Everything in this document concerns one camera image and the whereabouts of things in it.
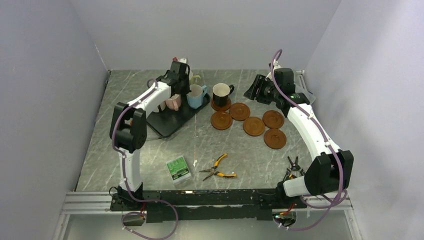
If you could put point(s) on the blue mug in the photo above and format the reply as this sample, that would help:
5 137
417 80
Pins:
196 95

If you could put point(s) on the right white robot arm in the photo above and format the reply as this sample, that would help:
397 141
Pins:
331 166

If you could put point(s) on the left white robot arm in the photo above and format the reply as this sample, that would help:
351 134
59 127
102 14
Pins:
128 131

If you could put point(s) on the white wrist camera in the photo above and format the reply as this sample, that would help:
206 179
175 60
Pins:
180 60
272 72

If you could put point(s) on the green screw bit box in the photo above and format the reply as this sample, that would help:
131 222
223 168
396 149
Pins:
179 170

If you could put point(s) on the clear plastic organizer box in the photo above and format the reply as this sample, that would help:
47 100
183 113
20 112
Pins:
299 88

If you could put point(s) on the black plastic tray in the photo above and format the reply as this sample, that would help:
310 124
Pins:
168 122

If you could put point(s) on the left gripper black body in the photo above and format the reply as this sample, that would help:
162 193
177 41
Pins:
185 81

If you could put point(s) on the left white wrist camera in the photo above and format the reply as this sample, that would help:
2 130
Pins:
180 60

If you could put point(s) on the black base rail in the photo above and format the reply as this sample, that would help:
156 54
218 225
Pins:
219 204

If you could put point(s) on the green mug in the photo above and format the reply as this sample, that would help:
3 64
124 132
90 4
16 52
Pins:
194 79

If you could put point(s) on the white ribbed mug black handle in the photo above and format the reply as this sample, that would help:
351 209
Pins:
160 108

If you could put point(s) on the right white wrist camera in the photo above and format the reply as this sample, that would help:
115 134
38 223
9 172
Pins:
272 72

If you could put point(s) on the black handled cutters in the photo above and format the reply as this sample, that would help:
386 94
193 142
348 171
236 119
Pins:
294 171

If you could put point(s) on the brown wooden coaster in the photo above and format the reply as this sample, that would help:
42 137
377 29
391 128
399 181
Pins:
254 126
239 111
221 120
275 138
273 119
221 108

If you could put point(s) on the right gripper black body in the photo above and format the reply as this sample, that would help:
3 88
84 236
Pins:
269 92

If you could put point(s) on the pink mug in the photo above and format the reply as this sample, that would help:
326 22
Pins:
174 102

